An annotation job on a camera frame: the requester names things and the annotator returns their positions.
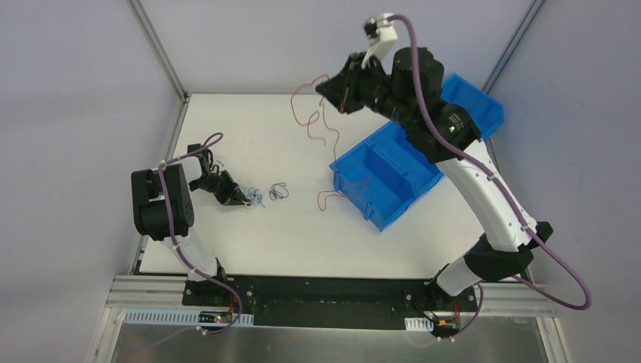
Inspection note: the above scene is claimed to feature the red blue wire bundle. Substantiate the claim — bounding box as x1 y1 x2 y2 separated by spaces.
239 180 266 210

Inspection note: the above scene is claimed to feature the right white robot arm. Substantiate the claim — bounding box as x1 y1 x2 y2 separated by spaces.
314 47 553 310

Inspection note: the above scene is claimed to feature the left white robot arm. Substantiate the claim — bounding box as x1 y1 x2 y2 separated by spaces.
131 144 252 306

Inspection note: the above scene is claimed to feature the blue compartment bin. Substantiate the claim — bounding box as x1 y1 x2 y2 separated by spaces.
330 74 504 231

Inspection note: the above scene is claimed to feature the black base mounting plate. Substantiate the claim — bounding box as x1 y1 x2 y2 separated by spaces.
182 275 477 330

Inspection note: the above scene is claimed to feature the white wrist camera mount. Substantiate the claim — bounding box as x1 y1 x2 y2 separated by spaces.
361 13 398 69

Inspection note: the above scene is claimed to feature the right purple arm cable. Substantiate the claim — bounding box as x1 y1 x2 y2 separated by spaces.
388 14 593 342

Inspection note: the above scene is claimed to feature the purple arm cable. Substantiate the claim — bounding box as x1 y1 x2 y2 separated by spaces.
388 14 593 342
157 132 244 337

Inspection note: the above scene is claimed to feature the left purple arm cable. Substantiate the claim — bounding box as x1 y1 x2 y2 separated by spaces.
157 132 244 337

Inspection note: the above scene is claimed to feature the aluminium frame rail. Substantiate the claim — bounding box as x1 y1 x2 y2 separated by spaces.
106 275 187 309

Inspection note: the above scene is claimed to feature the left white cable duct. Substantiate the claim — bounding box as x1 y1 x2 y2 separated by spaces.
123 309 237 327

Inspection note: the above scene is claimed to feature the white cable duct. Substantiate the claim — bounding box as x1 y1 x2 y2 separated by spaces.
123 309 237 327
404 317 434 332

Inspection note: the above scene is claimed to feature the right white cable duct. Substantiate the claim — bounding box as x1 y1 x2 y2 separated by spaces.
404 317 434 332

